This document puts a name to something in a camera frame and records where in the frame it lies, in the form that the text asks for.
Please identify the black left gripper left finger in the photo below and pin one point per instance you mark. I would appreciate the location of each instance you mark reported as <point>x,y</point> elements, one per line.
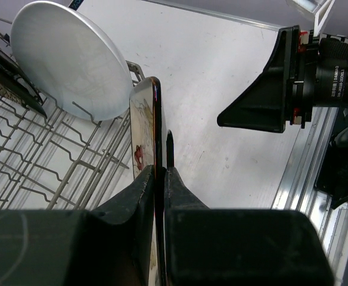
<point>109,245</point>

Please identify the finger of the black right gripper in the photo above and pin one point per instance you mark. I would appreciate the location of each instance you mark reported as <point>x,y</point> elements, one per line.
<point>260,106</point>

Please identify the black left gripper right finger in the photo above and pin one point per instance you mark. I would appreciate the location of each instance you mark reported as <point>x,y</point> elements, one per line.
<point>207,246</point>

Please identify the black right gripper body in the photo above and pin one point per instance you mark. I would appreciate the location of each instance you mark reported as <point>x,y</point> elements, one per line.
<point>302,76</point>

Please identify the cream floral square plate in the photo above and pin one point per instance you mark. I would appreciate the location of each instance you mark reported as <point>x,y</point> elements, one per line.
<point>147,126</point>

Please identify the white oval plate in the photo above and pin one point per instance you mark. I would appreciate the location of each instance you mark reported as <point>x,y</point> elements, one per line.
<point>67,56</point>

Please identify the teal square plate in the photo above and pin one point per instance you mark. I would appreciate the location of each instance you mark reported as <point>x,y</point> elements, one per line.
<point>13,78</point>

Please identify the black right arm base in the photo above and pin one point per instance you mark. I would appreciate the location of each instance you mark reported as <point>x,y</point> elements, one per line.
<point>333,175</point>

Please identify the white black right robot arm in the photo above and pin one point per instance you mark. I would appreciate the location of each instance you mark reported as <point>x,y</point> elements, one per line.
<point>331,85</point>

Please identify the dark logo sticker right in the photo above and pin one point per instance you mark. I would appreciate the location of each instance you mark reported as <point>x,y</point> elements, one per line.
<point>75,4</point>

